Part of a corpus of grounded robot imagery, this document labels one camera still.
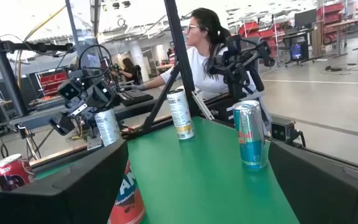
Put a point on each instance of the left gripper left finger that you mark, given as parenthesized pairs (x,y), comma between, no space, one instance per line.
(57,205)

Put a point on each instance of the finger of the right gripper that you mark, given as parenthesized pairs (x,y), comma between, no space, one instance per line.
(61,124)
(102,95)

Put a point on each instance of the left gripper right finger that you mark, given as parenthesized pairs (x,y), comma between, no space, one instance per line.
(322,199)

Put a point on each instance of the white Celsius can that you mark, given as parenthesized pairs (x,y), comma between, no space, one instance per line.
(180,115)
(107,127)

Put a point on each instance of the red Coca-Cola can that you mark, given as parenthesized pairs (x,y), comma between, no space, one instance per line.
(11,174)

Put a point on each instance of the red Fanta strawberry can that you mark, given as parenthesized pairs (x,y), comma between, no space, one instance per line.
(129,199)

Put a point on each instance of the blue silver Red Bull can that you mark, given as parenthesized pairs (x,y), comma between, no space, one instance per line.
(249,137)

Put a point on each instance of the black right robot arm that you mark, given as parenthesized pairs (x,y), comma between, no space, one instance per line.
(84,73)

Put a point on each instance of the dark grey operator desk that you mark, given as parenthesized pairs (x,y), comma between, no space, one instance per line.
(42,118)

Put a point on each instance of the black keyboard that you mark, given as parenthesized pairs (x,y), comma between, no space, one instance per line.
(134,97)

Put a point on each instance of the person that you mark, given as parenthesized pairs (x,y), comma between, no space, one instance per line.
(129,70)
(207,85)

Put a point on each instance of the red storage bins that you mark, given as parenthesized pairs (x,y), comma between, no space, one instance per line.
(253,31)
(329,12)
(53,82)

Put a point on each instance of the black computer tower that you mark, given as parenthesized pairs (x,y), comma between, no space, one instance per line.
(297,51)

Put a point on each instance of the black background monitor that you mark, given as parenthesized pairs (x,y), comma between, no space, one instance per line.
(304,18)

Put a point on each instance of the wooden top desk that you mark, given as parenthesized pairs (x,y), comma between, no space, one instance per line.
(353,20)

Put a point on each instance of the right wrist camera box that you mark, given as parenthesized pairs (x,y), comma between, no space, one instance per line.
(68,91)

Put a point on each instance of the small black table-level camera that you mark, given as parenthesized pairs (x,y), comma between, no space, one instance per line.
(280,132)

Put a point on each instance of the silver frame bracket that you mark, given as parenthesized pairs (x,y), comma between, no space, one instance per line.
(203,105)

